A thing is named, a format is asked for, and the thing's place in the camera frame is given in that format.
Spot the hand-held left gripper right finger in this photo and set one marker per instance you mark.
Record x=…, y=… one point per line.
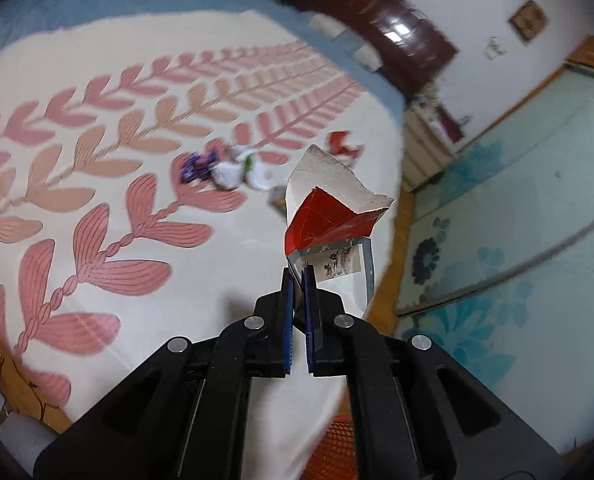
x=311, y=330

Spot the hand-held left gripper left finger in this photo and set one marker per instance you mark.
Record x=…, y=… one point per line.
x=288, y=325

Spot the torn red and white carton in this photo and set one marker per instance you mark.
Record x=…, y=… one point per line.
x=327, y=220

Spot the orange mesh basket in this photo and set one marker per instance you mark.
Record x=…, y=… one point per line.
x=334, y=447

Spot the small colourful wrapper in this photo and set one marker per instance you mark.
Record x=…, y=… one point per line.
x=279, y=198

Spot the white leaf-print cloth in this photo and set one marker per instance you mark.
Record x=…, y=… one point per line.
x=142, y=310

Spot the white and green wrapper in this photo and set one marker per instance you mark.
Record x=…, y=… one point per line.
x=258, y=176

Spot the white crumpled paper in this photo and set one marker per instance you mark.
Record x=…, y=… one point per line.
x=227, y=175

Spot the purple wrapper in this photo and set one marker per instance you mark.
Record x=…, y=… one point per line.
x=197, y=167

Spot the red wrapper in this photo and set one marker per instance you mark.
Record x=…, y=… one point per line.
x=343, y=144

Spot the cream nightstand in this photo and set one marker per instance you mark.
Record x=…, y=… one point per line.
x=422, y=150

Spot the floral sliding wardrobe door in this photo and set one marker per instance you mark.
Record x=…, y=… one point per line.
x=527, y=350
x=527, y=170

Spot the red box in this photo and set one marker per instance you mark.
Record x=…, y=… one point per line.
x=451, y=125

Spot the grey and white pillow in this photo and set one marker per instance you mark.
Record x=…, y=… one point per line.
x=349, y=40

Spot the dark wooden bed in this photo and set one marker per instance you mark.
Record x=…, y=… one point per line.
x=377, y=15

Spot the deer head wall ornament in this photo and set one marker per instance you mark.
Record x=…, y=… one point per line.
x=494, y=48

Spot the brown wall picture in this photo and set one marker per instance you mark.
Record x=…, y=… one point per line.
x=528, y=20

